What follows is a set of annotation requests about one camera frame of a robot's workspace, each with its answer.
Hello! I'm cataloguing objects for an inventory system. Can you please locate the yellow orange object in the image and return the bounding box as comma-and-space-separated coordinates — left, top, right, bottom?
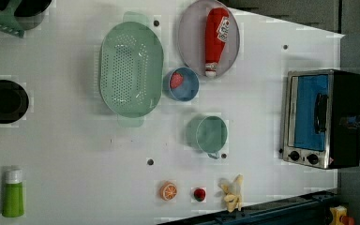
329, 205, 355, 225

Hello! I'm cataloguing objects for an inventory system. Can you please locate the peeled banana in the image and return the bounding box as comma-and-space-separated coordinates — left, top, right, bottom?
219, 174, 244, 213

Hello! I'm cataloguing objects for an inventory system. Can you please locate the orange slice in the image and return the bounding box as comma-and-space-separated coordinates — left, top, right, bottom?
159, 182, 177, 201

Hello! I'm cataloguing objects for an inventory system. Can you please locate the grey round plate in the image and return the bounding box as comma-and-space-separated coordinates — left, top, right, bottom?
177, 0, 240, 78

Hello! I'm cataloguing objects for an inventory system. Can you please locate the green metal mug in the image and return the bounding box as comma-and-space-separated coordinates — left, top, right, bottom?
186, 115, 228, 159

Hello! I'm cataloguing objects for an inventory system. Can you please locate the small red strawberry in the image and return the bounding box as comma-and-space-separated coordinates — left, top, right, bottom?
193, 188, 206, 202

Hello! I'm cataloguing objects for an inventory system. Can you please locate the black cup with spatula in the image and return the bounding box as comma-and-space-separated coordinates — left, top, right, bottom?
0, 0, 53, 30

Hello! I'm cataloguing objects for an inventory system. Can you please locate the red ketchup bottle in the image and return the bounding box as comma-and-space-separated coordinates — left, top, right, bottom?
204, 7, 230, 78

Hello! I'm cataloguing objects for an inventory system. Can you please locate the green spatula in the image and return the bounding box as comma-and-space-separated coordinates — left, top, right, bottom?
0, 0, 25, 38

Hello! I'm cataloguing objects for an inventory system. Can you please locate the black toaster oven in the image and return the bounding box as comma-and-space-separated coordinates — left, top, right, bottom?
280, 69, 360, 170

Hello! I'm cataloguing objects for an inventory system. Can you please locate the green perforated colander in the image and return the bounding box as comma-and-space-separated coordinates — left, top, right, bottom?
99, 11, 164, 128

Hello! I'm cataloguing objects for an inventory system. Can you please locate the green bottle white cap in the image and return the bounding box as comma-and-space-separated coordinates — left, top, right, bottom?
2, 168, 24, 218

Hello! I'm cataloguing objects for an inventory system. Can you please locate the red strawberry in bowl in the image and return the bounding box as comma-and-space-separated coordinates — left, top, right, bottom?
170, 72, 184, 89

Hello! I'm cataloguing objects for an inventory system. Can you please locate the blue bowl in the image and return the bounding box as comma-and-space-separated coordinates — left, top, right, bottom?
162, 67, 200, 102

